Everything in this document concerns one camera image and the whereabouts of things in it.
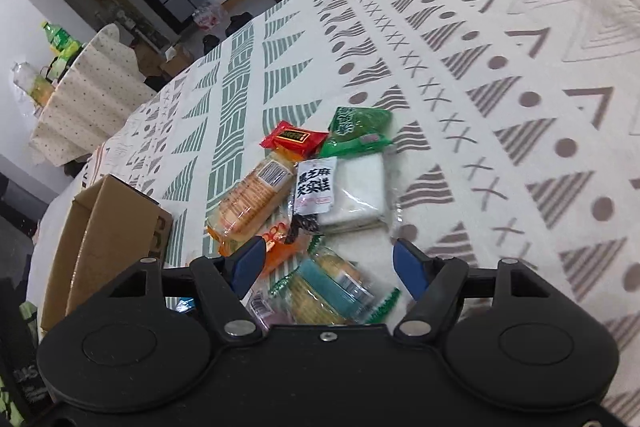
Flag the white cake packet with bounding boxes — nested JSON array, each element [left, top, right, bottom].
[[317, 147, 401, 235]]

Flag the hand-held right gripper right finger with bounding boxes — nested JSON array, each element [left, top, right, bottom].
[[392, 238, 563, 343]]

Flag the dotted cream tablecloth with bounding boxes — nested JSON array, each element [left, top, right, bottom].
[[30, 24, 158, 165]]

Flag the teal cracker packet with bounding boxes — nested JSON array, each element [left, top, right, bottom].
[[270, 247, 401, 325]]

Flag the red snack packet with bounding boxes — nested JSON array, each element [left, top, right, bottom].
[[260, 121, 328, 158]]

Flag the green soda bottle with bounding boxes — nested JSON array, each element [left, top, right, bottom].
[[41, 21, 83, 58]]

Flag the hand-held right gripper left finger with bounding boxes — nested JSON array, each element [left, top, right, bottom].
[[95, 237, 268, 343]]

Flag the green snack packet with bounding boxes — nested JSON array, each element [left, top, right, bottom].
[[319, 106, 396, 158]]

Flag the orange cracker packet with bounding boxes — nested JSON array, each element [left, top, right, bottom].
[[206, 149, 296, 258]]

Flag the large cardboard box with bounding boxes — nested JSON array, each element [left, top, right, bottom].
[[40, 174, 173, 333]]

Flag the black and white labelled packet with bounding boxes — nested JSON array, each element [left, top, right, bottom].
[[290, 159, 336, 235]]

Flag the small cardboard box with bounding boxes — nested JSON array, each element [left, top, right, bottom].
[[160, 47, 193, 78]]

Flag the small orange snack packet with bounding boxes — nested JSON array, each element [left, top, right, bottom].
[[220, 222, 311, 278]]

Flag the patterned bedspread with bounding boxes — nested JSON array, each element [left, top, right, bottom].
[[25, 0, 640, 427]]

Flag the pack of water bottles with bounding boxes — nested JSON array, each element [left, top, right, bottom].
[[192, 2, 223, 30]]

